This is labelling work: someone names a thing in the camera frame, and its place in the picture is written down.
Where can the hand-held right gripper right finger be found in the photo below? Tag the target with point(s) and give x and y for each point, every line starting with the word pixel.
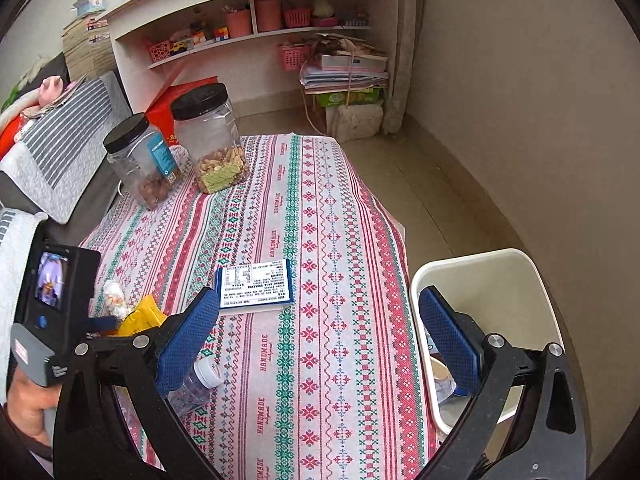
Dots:
pixel 447 340

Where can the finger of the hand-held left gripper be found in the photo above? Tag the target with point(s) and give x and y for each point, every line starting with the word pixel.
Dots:
pixel 105 325

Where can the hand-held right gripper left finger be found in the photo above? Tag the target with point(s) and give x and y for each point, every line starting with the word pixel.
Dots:
pixel 187 345

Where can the white printed snack wrapper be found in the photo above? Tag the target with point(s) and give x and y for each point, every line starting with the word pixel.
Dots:
pixel 115 300

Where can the crushed clear plastic bottle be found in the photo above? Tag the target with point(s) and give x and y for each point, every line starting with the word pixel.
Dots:
pixel 200 380

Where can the yellow snack wrapper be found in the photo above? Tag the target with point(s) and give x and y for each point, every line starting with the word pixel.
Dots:
pixel 142 315

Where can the white paper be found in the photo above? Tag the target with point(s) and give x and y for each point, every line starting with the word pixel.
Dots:
pixel 452 391

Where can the white plastic trash bin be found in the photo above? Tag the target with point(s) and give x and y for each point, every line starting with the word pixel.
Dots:
pixel 490 280

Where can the blue box with white label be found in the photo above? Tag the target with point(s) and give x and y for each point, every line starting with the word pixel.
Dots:
pixel 255 285

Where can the person's left hand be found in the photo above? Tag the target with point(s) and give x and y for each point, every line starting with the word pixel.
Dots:
pixel 30 410

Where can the grey sofa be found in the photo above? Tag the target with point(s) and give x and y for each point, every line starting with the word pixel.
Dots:
pixel 92 210

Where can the patterned red green tablecloth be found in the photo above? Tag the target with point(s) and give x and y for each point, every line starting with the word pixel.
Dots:
pixel 320 260

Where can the clear jar of dark nuts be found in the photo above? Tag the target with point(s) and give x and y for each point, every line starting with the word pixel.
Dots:
pixel 135 170

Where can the grey striped armrest blanket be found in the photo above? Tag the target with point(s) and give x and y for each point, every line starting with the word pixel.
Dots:
pixel 65 150

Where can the orange plush cushion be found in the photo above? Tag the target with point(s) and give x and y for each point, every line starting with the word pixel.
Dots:
pixel 10 135

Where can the clear jar of peanuts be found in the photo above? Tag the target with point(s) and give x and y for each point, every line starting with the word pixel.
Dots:
pixel 210 135

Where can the pink plush pig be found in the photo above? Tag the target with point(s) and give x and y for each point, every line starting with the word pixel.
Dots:
pixel 52 90

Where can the red cardboard box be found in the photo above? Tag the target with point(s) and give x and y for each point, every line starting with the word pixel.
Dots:
pixel 165 110

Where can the green plush toy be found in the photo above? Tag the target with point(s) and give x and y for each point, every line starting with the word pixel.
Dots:
pixel 9 96

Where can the white plastic bag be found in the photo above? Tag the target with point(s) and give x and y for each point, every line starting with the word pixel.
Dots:
pixel 357 122

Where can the white plush toy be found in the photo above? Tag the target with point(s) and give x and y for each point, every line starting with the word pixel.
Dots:
pixel 31 70

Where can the stack of magazines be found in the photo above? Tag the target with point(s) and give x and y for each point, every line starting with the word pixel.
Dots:
pixel 80 55

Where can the green tissue pack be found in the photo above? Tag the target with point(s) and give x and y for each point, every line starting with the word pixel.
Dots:
pixel 350 97

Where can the pink lattice box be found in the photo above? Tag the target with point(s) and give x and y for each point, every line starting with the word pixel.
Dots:
pixel 160 51

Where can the yellow toy car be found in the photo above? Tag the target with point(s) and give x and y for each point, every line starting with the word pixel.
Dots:
pixel 181 48

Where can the stack of papers and folders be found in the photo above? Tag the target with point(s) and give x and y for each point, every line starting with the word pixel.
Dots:
pixel 350 67

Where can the light blue tissue box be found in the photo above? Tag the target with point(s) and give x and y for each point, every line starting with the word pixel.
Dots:
pixel 90 5

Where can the large pink basket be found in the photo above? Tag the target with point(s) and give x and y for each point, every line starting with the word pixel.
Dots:
pixel 295 57

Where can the beige curtain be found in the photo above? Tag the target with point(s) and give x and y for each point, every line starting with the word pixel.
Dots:
pixel 402 35

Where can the colourful puzzle cube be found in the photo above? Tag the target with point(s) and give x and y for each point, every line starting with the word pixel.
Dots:
pixel 222 33

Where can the small pink basket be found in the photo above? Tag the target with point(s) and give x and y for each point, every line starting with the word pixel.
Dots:
pixel 297 18

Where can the white pink soft toy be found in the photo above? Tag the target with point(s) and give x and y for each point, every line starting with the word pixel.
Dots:
pixel 324 11

